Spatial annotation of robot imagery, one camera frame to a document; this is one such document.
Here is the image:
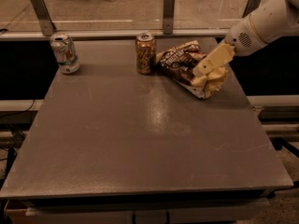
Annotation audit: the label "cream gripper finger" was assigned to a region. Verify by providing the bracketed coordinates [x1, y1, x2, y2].
[192, 43, 235, 77]
[191, 66, 226, 88]

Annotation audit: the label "brown sea salt chip bag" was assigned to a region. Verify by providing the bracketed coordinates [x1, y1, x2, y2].
[156, 40, 223, 99]

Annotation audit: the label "orange soda can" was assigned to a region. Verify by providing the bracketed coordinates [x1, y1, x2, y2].
[135, 33, 156, 75]

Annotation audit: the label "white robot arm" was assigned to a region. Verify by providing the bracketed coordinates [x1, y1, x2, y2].
[191, 0, 299, 88]

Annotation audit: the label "white green soda can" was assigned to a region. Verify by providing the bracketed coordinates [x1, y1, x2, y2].
[50, 33, 79, 74]

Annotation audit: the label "right metal bracket post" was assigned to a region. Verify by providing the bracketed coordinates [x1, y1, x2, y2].
[242, 0, 262, 18]

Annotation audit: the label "metal bracket post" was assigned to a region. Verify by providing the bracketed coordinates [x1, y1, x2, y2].
[163, 0, 175, 35]
[30, 0, 56, 36]
[242, 0, 262, 18]

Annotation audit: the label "middle metal bracket post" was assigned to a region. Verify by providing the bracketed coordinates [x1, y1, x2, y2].
[163, 0, 175, 35]

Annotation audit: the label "black cable at left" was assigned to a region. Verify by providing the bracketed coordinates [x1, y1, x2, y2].
[0, 99, 36, 119]

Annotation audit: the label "left metal bracket post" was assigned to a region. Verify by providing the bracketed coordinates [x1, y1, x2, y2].
[30, 0, 56, 36]

